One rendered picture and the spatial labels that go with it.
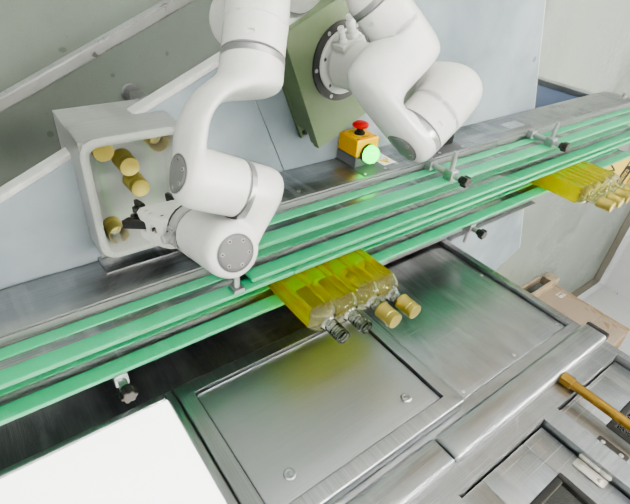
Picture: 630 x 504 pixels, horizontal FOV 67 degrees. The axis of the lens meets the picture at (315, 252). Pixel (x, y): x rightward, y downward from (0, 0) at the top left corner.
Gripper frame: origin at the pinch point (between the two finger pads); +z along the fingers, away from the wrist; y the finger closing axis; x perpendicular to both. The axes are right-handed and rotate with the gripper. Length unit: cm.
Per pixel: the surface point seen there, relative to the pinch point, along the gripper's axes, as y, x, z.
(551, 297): 416, -223, 128
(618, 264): 615, -254, 143
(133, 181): -1.0, 3.3, 7.1
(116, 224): -4.9, -4.3, 9.7
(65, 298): -16.2, -15.1, 9.1
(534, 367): 64, -45, -36
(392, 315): 35.0, -26.2, -20.8
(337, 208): 37.7, -9.0, -1.6
